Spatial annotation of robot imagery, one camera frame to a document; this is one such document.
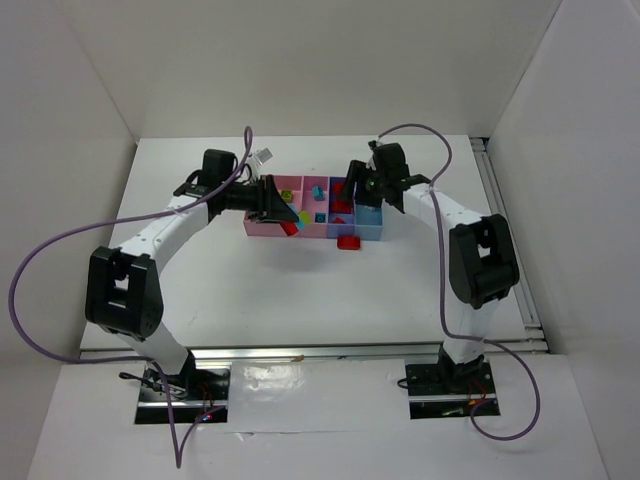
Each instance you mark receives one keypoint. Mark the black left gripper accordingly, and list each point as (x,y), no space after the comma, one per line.
(265,197)

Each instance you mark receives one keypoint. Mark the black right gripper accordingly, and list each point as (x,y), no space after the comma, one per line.
(364,185)

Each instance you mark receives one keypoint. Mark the curved red lego brick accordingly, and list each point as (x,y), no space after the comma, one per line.
(341,190)

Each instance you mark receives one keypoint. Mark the multicolour lego stack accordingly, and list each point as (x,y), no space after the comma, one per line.
(303,219)

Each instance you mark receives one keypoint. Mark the small cyan lego brick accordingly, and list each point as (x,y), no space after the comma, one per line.
(318,193)

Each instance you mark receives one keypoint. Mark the wide red lego brick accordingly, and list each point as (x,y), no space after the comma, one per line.
(348,242)

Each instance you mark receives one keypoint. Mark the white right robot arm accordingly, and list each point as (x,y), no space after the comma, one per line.
(478,266)

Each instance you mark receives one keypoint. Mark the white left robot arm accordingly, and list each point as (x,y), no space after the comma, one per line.
(124,295)

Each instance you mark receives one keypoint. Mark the large pink container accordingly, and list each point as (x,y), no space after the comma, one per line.
(293,184)

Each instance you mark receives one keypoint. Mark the narrow pink container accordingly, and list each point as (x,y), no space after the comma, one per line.
(309,204)

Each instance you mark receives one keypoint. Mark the dark blue container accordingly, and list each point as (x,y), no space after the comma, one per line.
(335,230)

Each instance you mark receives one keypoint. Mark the light blue container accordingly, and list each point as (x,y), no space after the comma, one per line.
(368,222)

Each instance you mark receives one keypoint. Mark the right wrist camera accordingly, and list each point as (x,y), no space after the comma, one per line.
(373,145)

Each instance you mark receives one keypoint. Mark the aluminium front rail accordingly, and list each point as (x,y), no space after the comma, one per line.
(531,346)

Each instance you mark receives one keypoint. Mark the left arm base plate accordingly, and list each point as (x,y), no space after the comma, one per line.
(208,396)

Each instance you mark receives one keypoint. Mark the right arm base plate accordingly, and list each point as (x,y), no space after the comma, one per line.
(430,398)

